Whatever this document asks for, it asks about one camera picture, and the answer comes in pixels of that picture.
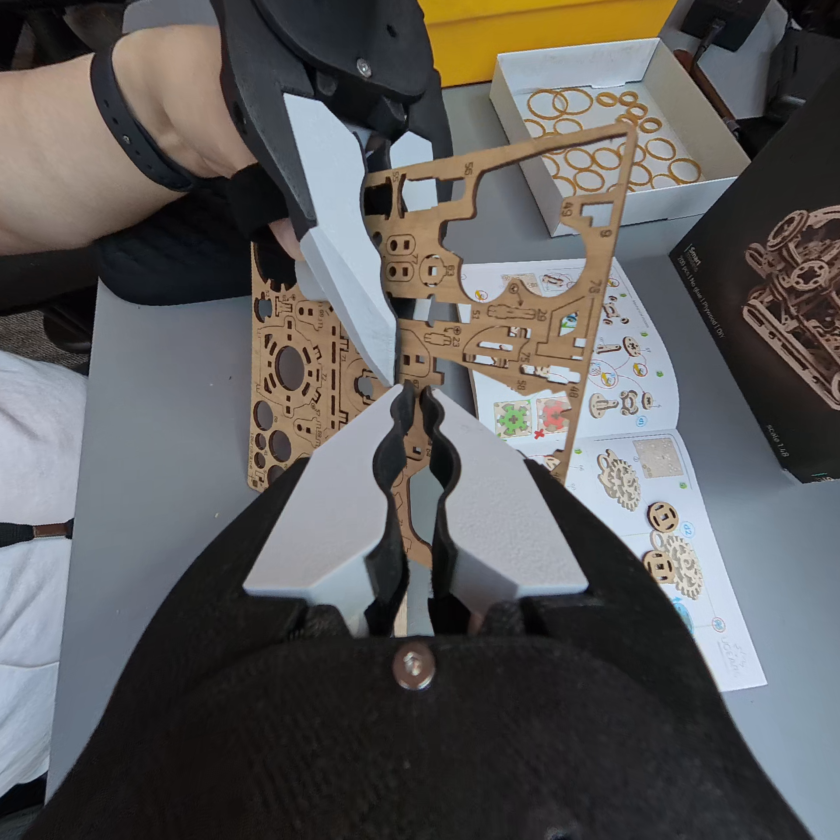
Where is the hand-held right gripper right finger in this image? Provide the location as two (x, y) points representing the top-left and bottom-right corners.
(420, 386), (588, 636)

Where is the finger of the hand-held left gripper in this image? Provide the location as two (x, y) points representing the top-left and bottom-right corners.
(395, 176), (454, 216)
(281, 91), (398, 388)

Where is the black model kit box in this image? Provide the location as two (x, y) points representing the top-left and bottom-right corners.
(668, 85), (840, 485)

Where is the printed instruction booklet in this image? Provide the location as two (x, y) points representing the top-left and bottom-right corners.
(469, 259), (769, 693)

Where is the black wristband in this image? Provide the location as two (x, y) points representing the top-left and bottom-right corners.
(91, 46), (198, 193)

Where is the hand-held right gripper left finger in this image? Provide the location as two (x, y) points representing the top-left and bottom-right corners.
(241, 382), (411, 637)

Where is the laser-cut wooden parts sheet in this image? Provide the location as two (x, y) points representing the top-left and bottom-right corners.
(246, 120), (639, 572)

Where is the person's left hand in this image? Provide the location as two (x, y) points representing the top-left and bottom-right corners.
(108, 26), (307, 263)

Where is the yellow plastic bin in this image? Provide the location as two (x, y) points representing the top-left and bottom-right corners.
(416, 0), (680, 88)

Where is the black lanyard strap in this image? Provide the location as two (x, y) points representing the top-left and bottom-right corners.
(0, 520), (75, 547)

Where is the person's left forearm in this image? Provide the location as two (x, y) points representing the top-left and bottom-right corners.
(0, 52), (172, 257)

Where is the white cardboard tray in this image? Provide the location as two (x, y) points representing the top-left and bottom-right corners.
(489, 37), (752, 238)

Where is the pile of wooden rings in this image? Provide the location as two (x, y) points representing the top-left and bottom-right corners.
(525, 88), (703, 198)

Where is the black quilted cushion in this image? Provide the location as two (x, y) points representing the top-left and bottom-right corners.
(92, 184), (309, 306)

